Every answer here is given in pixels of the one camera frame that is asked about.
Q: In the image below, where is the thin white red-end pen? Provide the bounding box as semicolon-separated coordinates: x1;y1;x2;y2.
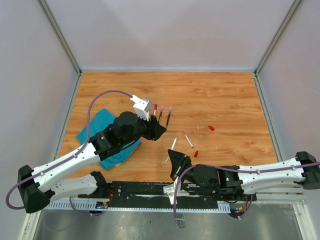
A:
170;137;178;150

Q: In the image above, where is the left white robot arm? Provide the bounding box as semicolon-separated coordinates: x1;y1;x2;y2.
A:
17;111;167;214

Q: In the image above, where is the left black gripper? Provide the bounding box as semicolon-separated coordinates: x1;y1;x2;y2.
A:
120;111;167;147

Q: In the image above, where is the white pen red end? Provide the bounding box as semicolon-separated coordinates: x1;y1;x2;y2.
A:
184;134;194;148

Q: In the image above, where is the teal cloth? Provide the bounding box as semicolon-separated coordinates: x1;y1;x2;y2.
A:
76;108;142;170

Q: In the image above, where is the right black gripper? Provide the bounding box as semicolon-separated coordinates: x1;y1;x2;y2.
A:
167;148;198;185

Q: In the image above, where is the blue gel pen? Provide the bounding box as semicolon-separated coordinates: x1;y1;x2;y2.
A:
165;111;172;128

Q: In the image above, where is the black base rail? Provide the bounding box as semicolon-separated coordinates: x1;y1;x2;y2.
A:
78;181;251;210

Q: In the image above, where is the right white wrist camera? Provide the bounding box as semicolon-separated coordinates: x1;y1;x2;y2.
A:
163;184;178;205

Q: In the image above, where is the white whiteboard marker purple end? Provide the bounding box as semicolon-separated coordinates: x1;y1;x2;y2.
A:
153;103;158;116

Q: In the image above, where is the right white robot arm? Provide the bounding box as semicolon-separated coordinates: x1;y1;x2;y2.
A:
167;149;320;200

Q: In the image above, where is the pink transparent gel pen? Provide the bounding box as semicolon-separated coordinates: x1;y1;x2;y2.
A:
158;111;163;123

